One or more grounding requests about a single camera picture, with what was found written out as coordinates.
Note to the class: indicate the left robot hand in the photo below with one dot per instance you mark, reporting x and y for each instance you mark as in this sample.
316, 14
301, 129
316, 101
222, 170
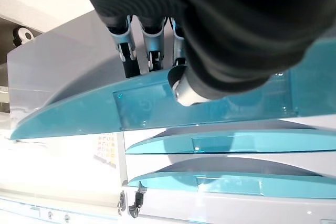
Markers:
223, 24

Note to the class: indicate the white medical cart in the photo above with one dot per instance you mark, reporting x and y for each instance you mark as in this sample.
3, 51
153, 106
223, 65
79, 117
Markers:
236, 208

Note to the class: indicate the black cart lock key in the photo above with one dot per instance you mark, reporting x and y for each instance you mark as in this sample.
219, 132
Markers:
136, 199

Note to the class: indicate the bed caster wheel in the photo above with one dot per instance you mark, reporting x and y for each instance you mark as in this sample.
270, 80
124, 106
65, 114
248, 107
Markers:
22, 36

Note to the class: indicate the small metal cart lock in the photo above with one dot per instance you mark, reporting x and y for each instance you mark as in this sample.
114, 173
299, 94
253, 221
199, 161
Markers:
121, 203

